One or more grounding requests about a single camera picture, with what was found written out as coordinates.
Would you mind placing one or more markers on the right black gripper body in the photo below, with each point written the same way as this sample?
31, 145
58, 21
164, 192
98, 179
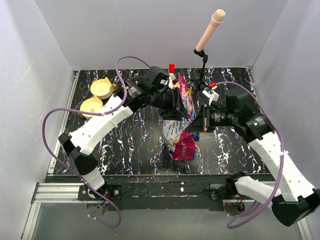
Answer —
210, 117

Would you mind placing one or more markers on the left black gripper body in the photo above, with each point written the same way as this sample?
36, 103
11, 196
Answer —
169, 106

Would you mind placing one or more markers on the pink pet food bag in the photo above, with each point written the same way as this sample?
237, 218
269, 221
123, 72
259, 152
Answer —
181, 145

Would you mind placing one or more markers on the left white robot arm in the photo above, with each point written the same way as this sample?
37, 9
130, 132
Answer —
137, 93

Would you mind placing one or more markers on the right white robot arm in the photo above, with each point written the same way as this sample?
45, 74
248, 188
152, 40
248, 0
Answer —
293, 197

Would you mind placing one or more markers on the upper yellow pet bowl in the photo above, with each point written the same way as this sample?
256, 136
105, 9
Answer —
103, 88

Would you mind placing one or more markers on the yellow pet bowl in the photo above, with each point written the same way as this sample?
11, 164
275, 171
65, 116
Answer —
91, 105
103, 88

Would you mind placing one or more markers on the lower yellow pet bowl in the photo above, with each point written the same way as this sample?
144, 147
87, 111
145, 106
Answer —
91, 105

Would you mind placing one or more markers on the black microphone stand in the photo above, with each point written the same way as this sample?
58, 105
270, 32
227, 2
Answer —
200, 82

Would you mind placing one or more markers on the red toy block tower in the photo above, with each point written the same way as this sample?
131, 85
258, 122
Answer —
171, 69

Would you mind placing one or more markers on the pink microphone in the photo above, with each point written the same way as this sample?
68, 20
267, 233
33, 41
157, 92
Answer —
217, 18

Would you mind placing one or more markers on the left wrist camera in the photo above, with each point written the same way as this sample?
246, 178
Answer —
157, 77

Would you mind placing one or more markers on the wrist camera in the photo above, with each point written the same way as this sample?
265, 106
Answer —
235, 99
157, 77

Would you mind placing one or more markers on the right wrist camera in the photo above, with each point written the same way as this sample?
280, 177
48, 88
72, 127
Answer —
235, 99

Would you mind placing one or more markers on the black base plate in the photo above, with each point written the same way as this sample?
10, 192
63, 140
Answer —
173, 192

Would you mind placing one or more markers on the aluminium frame rail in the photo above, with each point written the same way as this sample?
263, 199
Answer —
136, 164

